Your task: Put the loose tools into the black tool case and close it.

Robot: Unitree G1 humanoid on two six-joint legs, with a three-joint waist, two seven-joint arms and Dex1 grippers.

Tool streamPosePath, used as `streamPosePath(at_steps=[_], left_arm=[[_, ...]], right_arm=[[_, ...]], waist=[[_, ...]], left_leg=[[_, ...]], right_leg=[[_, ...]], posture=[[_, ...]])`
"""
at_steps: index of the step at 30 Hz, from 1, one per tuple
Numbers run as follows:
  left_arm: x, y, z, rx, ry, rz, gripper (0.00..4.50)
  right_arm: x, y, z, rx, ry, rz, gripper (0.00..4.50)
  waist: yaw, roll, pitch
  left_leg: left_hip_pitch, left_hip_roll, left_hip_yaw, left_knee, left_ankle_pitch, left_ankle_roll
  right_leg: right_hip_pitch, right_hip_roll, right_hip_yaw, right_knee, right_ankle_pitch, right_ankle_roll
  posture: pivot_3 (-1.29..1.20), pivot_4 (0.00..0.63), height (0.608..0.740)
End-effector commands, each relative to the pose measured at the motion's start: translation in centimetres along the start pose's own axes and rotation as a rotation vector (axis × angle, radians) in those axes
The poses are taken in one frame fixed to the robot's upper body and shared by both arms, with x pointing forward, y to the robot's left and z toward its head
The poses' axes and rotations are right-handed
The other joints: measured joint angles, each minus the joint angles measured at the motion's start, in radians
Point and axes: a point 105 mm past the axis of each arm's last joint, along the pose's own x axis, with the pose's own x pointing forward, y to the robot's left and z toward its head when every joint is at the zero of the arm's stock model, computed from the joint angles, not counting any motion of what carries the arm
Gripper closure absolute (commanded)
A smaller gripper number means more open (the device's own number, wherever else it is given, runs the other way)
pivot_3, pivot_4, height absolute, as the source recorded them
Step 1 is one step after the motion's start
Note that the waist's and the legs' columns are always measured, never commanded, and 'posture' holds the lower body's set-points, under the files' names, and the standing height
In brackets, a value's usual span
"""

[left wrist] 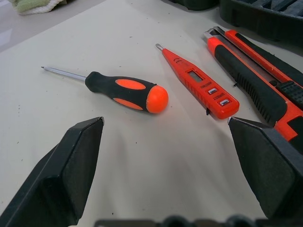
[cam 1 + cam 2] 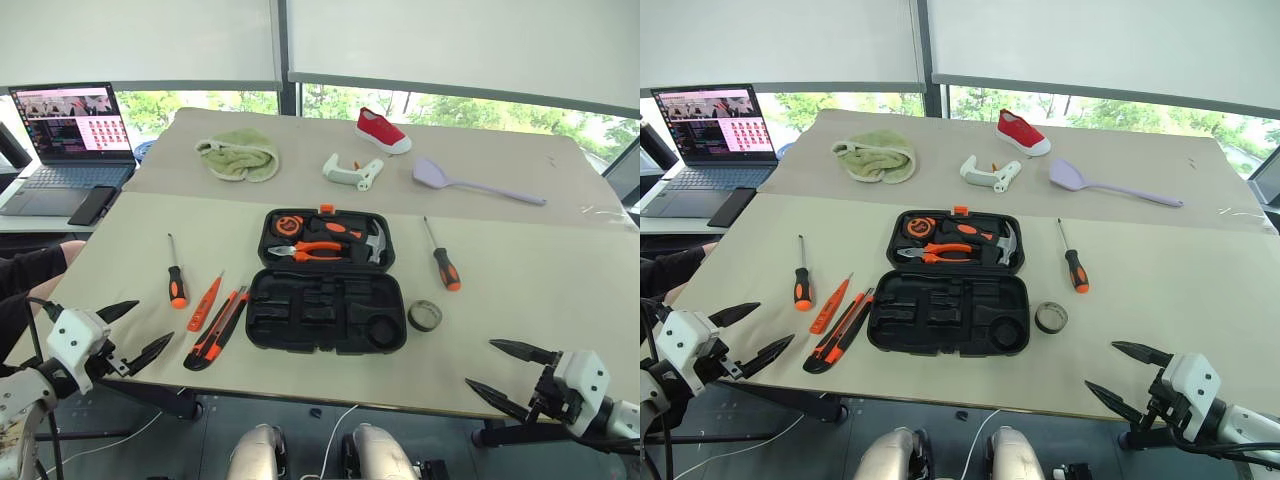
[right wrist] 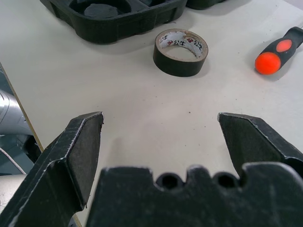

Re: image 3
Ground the black electrical tape roll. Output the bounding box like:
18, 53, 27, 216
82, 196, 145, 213
153, 28, 209, 78

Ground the silver robot body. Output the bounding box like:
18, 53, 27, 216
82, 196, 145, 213
0, 89, 33, 176

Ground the black tool case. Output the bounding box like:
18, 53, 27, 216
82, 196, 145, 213
39, 0, 228, 45

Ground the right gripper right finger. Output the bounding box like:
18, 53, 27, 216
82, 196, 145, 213
217, 113, 303, 179

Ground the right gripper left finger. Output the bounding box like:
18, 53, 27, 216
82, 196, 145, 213
0, 112, 104, 227

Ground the black orange handle screwdriver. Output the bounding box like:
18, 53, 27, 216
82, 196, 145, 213
254, 26, 303, 75

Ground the thin white cable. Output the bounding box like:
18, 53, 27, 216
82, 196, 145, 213
0, 148, 27, 176

